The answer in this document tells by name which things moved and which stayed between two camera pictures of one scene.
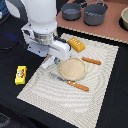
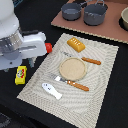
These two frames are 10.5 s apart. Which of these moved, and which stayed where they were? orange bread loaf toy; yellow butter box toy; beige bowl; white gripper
Moved: white gripper
Stayed: yellow butter box toy; orange bread loaf toy; beige bowl
